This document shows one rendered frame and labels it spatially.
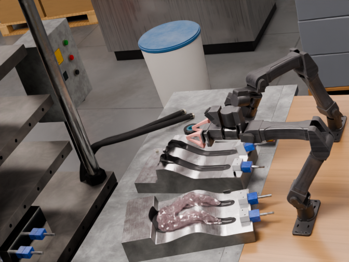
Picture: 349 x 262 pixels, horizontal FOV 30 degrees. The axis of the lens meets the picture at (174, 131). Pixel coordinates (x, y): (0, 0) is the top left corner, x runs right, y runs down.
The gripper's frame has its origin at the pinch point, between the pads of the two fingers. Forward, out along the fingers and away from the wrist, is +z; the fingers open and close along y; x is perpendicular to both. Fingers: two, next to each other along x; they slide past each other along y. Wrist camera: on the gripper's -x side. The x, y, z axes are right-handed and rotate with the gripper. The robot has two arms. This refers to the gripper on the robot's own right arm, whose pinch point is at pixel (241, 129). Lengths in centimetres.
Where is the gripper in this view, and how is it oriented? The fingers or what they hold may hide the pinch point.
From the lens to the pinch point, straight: 276.6
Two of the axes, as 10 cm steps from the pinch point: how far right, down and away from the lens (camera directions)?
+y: -3.1, 5.6, -7.6
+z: -2.4, 7.3, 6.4
